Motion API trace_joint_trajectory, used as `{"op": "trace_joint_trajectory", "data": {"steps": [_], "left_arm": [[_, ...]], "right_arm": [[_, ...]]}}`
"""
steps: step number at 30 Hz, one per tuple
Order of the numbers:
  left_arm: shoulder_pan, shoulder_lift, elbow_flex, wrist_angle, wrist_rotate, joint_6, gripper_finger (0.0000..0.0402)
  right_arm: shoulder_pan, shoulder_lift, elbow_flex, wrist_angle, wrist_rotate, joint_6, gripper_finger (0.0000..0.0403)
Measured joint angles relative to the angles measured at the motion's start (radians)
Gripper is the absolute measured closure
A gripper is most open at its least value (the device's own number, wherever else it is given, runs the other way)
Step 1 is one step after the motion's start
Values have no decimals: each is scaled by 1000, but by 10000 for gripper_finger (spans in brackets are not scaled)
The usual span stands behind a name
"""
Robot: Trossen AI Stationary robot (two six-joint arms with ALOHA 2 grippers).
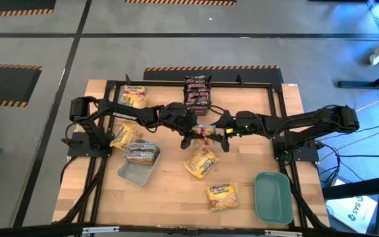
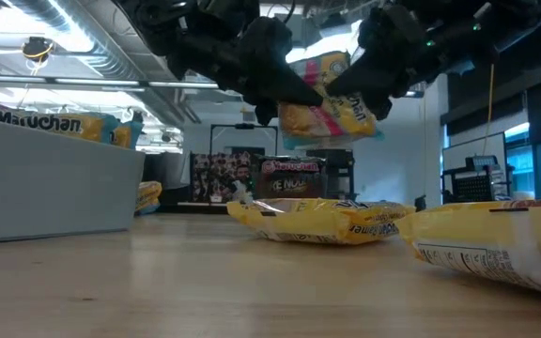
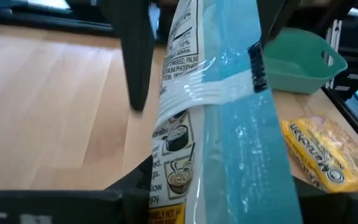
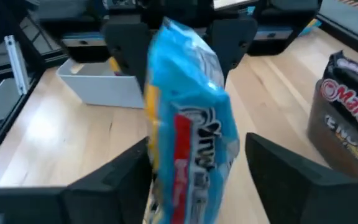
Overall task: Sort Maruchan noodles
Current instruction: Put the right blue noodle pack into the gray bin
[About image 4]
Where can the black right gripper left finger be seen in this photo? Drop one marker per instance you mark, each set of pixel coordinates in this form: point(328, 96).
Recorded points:
point(113, 193)

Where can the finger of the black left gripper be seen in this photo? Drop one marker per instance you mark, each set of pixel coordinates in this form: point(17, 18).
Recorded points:
point(232, 40)
point(126, 46)

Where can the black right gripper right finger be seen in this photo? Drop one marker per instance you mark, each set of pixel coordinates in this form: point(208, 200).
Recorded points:
point(291, 193)

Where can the pale grey plastic bin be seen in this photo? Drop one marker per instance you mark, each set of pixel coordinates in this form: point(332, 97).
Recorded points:
point(104, 90)

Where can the dark translucent plastic bin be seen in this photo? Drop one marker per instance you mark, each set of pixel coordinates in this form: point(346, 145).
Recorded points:
point(337, 149)

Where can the black Maruchan fire noodle pack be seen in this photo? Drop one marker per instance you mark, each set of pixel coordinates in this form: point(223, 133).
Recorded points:
point(353, 67)
point(353, 105)

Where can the black mat with striped edge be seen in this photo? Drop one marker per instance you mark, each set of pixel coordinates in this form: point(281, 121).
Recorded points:
point(353, 18)

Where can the silver metal bracket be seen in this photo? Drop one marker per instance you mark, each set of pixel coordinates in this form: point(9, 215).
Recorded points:
point(17, 65)

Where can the black aluminium rig frame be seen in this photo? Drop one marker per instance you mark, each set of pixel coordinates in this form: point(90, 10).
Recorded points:
point(8, 124)

